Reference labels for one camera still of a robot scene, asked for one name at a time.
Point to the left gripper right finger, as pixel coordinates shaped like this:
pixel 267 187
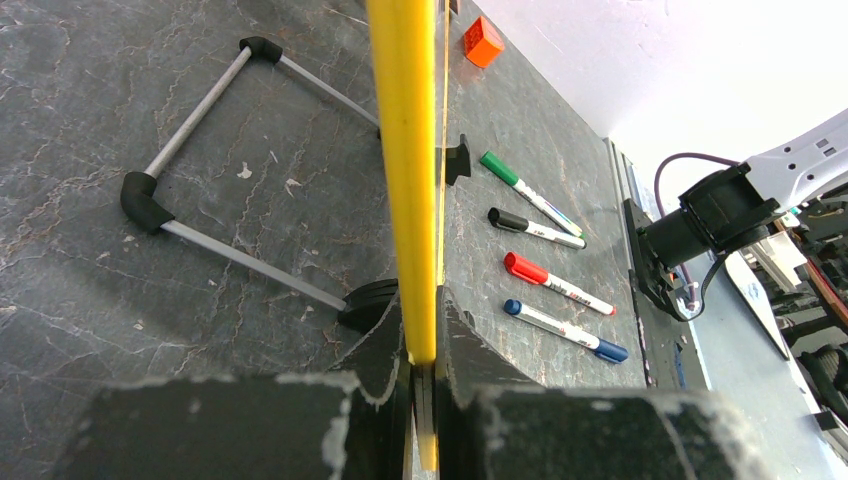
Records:
pixel 495 422

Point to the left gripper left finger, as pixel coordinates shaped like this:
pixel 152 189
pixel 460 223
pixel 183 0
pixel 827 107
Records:
pixel 347 422

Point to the yellow-framed whiteboard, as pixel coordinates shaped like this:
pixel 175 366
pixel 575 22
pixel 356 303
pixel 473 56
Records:
pixel 409 41

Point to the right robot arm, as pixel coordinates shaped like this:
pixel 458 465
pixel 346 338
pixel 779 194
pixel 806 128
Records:
pixel 726 210

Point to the blue whiteboard marker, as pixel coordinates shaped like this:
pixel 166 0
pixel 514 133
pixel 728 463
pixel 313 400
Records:
pixel 601 348

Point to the red whiteboard marker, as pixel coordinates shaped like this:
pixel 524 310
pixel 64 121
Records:
pixel 531 273

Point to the black whiteboard marker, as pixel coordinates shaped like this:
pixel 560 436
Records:
pixel 511 222

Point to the green whiteboard marker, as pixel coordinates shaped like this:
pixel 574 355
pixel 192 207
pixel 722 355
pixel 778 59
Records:
pixel 508 176

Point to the black whiteboard clip foot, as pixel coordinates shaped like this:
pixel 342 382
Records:
pixel 457 161

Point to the orange semicircle block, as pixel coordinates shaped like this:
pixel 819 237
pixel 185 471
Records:
pixel 482 43

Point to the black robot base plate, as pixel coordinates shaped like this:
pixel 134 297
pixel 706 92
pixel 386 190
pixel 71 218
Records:
pixel 670 355

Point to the grey whiteboard support frame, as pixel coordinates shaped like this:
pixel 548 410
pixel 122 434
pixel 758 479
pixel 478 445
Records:
pixel 244 166

